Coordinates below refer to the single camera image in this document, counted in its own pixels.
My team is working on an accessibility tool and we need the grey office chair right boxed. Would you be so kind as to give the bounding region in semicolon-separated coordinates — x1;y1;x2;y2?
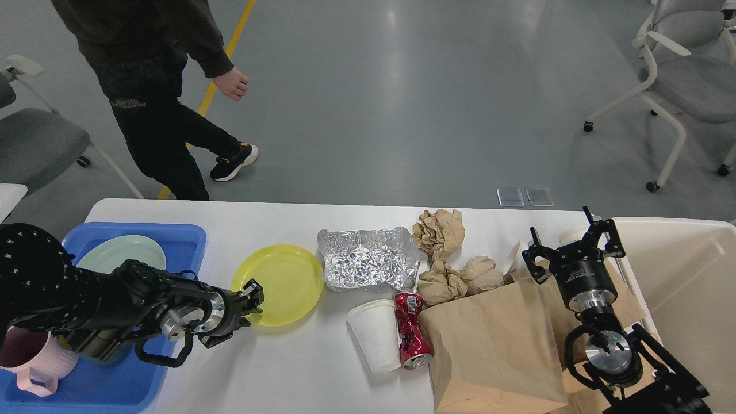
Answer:
582;1;735;192

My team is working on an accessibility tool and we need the person in dark clothes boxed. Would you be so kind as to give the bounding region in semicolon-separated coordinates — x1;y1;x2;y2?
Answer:
52;1;259;200

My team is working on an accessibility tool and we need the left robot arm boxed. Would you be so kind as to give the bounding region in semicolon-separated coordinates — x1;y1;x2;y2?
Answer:
1;223;265;369

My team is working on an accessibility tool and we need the beige plastic bin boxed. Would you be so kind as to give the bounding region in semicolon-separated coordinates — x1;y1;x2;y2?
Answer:
615;217;735;413

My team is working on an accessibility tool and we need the crumpled brown paper left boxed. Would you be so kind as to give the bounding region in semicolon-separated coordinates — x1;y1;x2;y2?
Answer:
416;259;468;307

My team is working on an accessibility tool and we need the left floor socket plate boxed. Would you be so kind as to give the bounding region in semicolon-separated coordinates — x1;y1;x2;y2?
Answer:
496;187;525;209

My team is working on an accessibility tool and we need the dark green mug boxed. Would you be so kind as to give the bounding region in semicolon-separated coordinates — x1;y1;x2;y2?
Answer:
57;330;133;366

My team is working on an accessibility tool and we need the floor socket plate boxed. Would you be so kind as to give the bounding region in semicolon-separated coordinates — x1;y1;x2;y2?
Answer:
525;187;555;207
496;187;525;209

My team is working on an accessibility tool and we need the large brown paper bag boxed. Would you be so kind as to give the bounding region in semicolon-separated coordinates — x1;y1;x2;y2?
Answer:
420;279;568;413

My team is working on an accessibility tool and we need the grey office chair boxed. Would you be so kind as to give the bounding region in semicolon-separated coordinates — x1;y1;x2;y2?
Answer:
1;55;144;199
582;1;735;192

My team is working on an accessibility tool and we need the white side table corner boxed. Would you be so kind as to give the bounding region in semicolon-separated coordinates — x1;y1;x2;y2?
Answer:
0;183;28;223

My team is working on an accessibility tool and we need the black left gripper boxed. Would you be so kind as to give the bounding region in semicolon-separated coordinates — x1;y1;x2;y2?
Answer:
160;279;265;349

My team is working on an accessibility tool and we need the white paper cup lying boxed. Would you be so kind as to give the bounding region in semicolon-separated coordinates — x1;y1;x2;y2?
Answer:
501;241;527;276

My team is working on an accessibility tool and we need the white cup behind gripper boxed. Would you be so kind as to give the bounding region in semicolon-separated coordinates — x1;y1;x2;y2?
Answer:
559;227;588;246

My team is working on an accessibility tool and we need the blue plastic tray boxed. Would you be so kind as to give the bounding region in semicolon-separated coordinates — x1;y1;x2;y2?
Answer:
1;222;206;413

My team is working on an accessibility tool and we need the crumpled brown paper top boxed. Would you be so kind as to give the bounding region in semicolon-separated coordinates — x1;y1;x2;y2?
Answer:
412;209;465;263

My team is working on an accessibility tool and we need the grey office chair left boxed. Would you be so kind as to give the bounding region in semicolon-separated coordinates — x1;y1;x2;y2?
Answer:
1;55;144;199

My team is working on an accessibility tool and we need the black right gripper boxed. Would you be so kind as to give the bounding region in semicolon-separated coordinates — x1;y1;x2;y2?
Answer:
522;205;626;313

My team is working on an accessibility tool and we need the right floor socket plate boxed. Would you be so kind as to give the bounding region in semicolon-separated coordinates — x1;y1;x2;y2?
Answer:
525;187;555;207

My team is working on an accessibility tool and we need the crumpled brown paper right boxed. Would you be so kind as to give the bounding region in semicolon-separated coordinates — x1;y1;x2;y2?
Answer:
459;256;504;296

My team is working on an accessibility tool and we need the yellow plastic plate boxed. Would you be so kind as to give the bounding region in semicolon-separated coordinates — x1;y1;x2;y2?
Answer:
231;244;324;327

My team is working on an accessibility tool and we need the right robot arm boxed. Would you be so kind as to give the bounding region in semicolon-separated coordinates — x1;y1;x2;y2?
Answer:
521;207;711;413

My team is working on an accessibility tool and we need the crushed red soda can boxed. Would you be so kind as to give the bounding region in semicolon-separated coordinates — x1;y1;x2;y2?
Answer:
394;293;433;370

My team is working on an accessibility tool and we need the crumpled aluminium foil sheet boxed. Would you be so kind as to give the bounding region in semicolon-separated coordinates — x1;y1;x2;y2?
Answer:
317;227;420;293

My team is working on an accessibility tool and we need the pink ribbed mug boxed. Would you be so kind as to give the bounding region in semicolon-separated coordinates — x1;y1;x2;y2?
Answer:
1;327;79;397

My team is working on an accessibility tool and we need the crumpled brown paper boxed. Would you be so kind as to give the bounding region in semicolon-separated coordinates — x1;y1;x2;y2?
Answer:
416;259;468;307
459;256;504;296
412;209;465;263

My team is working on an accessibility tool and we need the pale green plate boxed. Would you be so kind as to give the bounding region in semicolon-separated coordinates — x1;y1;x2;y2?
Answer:
76;235;167;274

